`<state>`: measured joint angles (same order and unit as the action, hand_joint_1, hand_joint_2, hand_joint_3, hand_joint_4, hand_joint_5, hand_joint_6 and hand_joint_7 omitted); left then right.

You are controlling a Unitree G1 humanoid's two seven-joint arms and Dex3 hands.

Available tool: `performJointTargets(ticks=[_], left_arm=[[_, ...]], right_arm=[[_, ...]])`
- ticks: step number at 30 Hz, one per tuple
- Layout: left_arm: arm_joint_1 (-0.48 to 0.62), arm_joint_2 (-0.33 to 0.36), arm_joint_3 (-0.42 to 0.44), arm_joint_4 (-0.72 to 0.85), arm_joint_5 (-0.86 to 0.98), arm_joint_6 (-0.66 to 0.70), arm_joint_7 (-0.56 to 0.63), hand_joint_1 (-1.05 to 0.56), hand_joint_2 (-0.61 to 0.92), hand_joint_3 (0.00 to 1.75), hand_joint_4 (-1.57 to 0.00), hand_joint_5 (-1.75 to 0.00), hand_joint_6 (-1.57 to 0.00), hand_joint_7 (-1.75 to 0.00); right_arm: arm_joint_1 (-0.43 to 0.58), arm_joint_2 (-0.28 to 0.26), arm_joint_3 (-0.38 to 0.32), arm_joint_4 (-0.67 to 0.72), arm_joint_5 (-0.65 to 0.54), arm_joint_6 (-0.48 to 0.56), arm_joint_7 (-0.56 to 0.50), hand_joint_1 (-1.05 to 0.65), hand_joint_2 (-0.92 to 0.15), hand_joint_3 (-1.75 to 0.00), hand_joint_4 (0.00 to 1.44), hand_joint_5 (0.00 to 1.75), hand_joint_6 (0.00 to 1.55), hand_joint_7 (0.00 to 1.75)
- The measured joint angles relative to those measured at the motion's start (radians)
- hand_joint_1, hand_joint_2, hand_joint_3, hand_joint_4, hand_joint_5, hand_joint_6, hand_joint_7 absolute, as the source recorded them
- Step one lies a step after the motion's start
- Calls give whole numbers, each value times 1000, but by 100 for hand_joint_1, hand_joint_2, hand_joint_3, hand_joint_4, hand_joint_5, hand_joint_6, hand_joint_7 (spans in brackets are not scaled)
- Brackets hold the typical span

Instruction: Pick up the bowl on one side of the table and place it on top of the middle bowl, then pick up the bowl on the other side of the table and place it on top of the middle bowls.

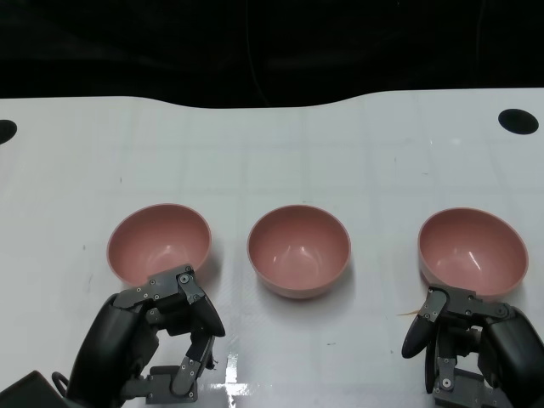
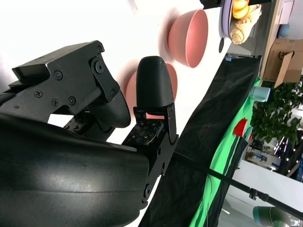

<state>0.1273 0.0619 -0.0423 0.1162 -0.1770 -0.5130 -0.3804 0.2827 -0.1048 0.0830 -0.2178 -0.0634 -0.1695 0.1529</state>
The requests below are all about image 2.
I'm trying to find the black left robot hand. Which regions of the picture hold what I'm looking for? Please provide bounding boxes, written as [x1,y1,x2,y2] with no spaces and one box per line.
[199,0,224,9]

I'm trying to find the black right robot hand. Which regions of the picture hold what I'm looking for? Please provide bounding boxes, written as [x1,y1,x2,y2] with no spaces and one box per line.
[0,40,179,227]

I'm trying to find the pink ribbed bowl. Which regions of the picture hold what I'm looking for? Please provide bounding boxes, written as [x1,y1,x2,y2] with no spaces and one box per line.
[168,9,209,69]
[125,63,178,120]

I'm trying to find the orange yellow food piece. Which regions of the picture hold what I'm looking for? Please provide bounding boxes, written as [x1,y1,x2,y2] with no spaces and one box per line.
[232,0,250,19]

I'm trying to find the blue grey pot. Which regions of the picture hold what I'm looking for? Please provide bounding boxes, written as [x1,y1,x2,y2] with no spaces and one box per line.
[276,23,291,40]

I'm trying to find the brown cardboard box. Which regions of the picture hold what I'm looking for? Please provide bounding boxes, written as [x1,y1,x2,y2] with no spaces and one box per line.
[260,39,303,88]

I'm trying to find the black backdrop cloth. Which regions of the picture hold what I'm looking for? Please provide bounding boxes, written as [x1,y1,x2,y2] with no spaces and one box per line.
[139,55,262,227]

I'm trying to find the teal cylindrical cap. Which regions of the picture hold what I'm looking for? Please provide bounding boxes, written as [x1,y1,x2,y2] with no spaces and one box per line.
[250,86,271,103]

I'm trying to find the green leafy plants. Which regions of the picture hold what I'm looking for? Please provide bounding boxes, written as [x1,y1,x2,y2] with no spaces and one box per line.
[250,75,303,147]

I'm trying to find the green backdrop cloth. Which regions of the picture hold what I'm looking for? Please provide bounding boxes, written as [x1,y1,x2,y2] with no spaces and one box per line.
[189,77,261,227]

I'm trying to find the black stand pole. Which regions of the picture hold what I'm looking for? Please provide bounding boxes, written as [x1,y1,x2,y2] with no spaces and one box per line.
[172,151,303,220]

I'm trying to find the teal grey robot joint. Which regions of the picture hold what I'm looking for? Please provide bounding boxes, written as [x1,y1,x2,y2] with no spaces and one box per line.
[252,205,303,227]

